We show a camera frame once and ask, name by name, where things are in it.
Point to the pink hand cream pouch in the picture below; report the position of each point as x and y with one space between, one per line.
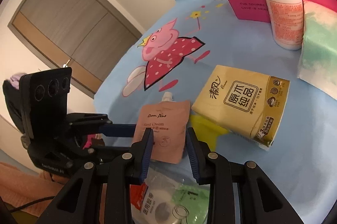
168 120

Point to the yellow tissue paper pack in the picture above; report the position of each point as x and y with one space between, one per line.
247 103

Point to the purple and black hanging clothes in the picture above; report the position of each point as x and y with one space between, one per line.
12 95

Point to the clear plastic medical tape packet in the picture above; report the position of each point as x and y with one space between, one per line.
164 199

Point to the orange left sleeve forearm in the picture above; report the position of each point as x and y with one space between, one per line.
19 188

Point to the orange green tissue box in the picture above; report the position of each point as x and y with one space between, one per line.
317 63

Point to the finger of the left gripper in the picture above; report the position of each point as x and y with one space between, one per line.
105 154
117 130

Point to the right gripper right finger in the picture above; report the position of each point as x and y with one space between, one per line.
210 168

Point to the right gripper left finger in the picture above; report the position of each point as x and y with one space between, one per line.
130 168

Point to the blue cartoon bed sheet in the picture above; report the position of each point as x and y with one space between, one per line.
179 53

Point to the grey wooden door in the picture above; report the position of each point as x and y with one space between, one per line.
90 36

